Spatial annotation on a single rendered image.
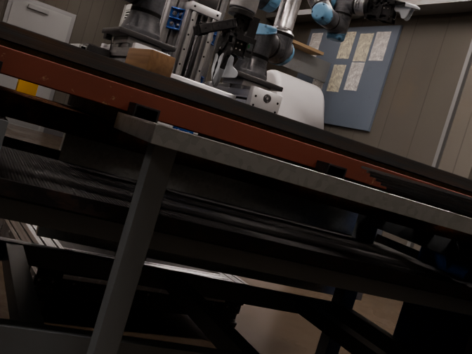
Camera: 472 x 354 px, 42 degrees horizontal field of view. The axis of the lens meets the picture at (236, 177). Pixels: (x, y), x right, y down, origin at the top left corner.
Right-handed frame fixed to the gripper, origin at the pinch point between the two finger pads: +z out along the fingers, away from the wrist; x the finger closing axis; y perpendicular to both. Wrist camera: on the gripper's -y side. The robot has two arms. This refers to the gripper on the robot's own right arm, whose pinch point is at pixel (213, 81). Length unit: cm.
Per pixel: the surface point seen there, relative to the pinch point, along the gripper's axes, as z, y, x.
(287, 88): -51, 208, 364
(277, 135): 10.0, 4.2, -37.0
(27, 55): 10, -49, -37
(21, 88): 17, -45, 19
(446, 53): -116, 301, 275
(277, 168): 17, -11, -69
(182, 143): 17, -27, -69
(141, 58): 3.0, -26.6, -26.4
